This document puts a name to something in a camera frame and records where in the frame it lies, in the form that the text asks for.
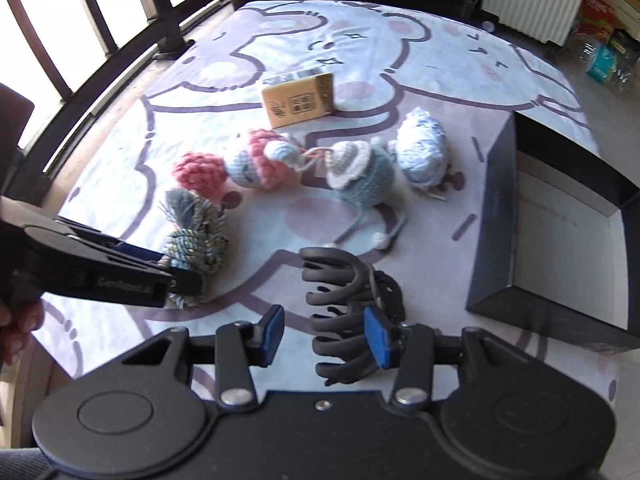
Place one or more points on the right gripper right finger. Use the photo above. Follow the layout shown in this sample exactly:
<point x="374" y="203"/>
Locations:
<point x="412" y="350"/>

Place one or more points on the red Tuborg carton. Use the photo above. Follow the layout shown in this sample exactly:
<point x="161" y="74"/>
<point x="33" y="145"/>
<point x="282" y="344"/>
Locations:
<point x="596" y="19"/>

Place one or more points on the black trash bin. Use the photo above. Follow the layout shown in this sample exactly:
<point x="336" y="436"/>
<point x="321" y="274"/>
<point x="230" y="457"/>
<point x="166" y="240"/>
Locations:
<point x="626" y="47"/>

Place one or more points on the yellow cardboard box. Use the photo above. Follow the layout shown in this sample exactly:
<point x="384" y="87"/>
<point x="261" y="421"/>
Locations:
<point x="289" y="99"/>

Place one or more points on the black open storage box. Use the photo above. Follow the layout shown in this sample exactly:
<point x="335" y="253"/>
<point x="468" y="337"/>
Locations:
<point x="558" y="252"/>

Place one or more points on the pink white crochet doll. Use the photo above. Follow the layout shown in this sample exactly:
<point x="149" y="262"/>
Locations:
<point x="258" y="159"/>

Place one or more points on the cartoon bear bed sheet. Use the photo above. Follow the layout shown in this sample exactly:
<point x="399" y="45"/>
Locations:
<point x="386" y="62"/>

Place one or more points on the grey blue rope tassel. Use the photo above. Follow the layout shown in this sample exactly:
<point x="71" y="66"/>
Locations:
<point x="197" y="241"/>

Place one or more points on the grey blue crochet hat doll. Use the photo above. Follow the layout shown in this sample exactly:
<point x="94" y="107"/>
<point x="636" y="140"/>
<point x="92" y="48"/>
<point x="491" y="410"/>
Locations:
<point x="361" y="174"/>

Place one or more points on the teal plastic bottle pack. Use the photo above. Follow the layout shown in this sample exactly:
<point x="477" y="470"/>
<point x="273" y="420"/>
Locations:
<point x="606" y="66"/>

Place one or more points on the light blue yarn ball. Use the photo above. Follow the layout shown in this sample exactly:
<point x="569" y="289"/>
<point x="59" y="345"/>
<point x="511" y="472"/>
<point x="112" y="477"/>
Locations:
<point x="421" y="151"/>

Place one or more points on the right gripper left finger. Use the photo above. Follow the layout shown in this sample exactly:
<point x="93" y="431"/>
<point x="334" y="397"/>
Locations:
<point x="234" y="349"/>

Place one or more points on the black window railing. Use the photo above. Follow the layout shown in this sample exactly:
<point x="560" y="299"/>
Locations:
<point x="70" y="58"/>

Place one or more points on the left hand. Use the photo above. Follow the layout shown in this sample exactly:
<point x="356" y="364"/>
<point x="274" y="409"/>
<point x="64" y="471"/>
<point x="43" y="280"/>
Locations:
<point x="17" y="323"/>

